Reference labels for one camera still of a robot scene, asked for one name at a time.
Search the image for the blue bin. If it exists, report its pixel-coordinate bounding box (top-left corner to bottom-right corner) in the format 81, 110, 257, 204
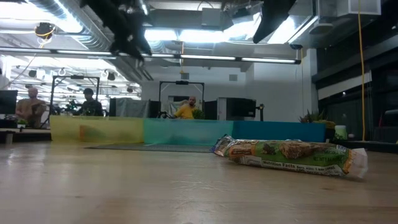
232, 120, 326, 144

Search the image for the white and black cabinet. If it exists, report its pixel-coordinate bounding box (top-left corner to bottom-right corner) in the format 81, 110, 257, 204
216, 96, 257, 122

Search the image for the black metal frame wide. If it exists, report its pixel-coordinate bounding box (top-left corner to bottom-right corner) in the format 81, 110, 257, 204
39, 75, 101, 129

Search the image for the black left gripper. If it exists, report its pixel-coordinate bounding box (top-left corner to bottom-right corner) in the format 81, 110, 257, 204
79, 0, 154, 61

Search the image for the yellow translucent bin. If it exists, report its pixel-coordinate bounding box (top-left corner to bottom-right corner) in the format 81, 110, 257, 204
49, 115, 145, 144

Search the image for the black computer monitor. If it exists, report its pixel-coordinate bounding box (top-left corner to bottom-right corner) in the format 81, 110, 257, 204
0, 90, 19, 115

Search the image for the long yellow hanging cable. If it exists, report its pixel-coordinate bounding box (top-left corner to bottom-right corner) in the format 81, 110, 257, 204
356, 0, 366, 142

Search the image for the long light bar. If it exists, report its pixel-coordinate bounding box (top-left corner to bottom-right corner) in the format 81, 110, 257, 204
0, 46, 302, 65

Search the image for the long green granola bar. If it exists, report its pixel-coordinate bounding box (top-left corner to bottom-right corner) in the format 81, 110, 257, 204
211, 134, 369, 180

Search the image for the black metal frame with camera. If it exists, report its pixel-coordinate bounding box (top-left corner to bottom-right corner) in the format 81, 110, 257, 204
159, 80, 205, 119

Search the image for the black stand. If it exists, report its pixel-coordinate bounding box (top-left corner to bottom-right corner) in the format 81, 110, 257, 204
256, 103, 266, 122

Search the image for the grey partition panel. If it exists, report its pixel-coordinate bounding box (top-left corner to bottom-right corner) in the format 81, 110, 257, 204
108, 97, 150, 118

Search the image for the wooden side table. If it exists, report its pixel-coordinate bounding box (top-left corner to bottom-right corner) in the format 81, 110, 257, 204
0, 127, 52, 145

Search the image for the white ceiling air unit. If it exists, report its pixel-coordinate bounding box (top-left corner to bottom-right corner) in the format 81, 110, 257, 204
336, 0, 382, 18

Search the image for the person in yellow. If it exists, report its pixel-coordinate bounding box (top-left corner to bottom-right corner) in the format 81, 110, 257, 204
174, 95, 199, 120

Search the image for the spiky green plant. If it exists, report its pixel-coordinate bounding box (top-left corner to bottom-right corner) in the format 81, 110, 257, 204
298, 109, 337, 130

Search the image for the person in tan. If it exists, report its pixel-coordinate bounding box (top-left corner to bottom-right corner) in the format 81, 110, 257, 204
15, 86, 48, 129

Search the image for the white green jar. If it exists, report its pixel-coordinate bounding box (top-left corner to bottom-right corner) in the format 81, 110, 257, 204
334, 124, 348, 141

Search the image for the black ceiling cable reel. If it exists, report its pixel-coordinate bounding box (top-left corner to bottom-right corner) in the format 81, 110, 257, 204
34, 22, 57, 40

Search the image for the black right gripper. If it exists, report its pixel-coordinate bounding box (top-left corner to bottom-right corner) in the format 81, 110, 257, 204
251, 0, 297, 45

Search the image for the grey mat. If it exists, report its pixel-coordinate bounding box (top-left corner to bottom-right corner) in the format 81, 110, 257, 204
85, 142, 215, 154

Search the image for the teal translucent bin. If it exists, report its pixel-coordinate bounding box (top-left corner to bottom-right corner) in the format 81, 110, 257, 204
142, 118, 234, 146

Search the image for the person in dark cap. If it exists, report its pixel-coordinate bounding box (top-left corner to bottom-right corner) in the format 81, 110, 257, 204
75, 88, 104, 117

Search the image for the short yellow hanging cable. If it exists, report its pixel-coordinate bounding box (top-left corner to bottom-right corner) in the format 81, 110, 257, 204
179, 40, 185, 75

